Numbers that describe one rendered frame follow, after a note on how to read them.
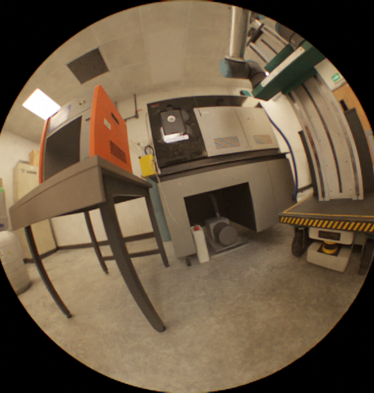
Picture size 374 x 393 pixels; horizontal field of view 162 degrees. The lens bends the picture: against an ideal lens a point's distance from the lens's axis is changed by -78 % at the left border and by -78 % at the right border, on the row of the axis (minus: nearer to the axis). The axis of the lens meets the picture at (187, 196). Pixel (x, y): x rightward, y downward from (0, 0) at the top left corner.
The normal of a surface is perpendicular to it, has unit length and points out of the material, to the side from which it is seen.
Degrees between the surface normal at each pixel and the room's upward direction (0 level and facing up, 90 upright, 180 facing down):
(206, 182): 90
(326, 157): 90
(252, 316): 0
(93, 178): 90
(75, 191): 90
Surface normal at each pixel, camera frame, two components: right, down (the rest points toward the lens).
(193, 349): -0.23, -0.97
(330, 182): -0.95, 0.23
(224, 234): 0.08, 0.00
